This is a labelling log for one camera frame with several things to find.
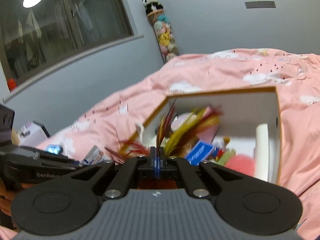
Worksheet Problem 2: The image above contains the panda plush toy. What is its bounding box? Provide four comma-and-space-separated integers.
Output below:
142, 0, 164, 14

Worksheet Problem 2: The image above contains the hanging net of plush toys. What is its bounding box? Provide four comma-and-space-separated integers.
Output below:
147, 9, 180, 64

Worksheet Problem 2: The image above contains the white box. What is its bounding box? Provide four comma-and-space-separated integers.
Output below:
254, 123, 270, 182

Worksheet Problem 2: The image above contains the orange cardboard box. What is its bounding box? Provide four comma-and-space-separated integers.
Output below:
136, 86, 284, 185

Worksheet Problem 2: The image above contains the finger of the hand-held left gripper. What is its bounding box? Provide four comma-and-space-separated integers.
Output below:
20, 146, 84, 169

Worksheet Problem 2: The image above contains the pink plush ball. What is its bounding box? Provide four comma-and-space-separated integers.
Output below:
225, 154, 255, 178

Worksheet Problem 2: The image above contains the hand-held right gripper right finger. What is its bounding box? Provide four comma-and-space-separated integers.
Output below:
157, 147, 244, 199

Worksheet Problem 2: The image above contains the smartphone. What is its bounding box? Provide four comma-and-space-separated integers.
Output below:
46, 144, 63, 154

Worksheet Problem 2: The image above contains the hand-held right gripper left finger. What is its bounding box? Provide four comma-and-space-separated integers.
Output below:
71, 147, 157, 199

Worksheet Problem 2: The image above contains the pink printed blanket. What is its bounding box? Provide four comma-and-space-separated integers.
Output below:
0, 47, 320, 240

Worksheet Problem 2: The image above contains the grey wall plate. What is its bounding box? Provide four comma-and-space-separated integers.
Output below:
245, 1, 276, 9

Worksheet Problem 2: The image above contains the blue card box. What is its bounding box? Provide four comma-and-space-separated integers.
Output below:
185, 140, 216, 165

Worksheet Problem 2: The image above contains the white blue carton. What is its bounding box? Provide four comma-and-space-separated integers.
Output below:
81, 145, 104, 165

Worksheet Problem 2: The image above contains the colourful small doll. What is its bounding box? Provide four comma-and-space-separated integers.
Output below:
214, 136, 237, 165

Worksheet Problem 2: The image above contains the colourful feather toy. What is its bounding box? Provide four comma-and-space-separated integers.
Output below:
104, 100, 224, 165

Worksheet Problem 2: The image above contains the window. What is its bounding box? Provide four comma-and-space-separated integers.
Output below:
0, 0, 145, 93

